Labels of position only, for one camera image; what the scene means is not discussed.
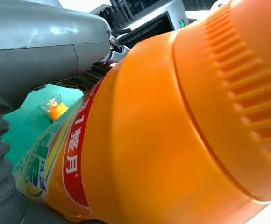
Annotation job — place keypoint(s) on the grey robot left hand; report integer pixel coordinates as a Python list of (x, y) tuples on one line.
[(37, 46)]

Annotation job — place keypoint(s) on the grey machine with green light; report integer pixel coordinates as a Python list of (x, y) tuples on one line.
[(149, 21)]

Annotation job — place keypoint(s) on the green table mat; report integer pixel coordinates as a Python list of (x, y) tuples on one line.
[(26, 126)]

